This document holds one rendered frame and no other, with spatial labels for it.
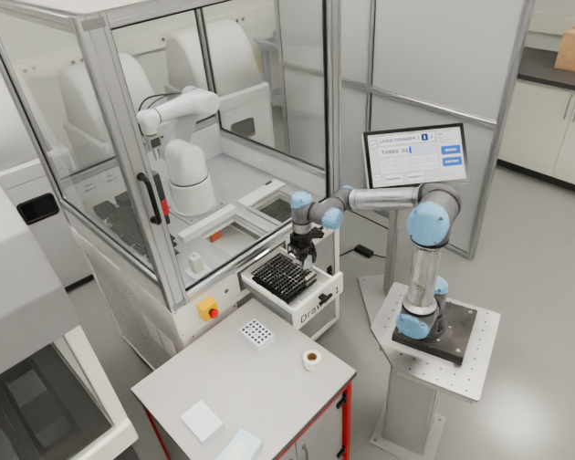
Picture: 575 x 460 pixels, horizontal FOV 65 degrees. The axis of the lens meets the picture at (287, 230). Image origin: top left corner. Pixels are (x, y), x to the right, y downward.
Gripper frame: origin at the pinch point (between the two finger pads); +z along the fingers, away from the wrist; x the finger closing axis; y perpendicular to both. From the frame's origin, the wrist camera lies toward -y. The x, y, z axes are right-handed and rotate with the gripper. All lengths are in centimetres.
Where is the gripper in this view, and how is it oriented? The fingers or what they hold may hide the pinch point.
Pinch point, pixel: (307, 265)
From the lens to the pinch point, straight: 184.3
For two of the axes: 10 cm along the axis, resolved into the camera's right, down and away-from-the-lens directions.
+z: 0.5, 7.9, 6.1
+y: -7.0, 4.7, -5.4
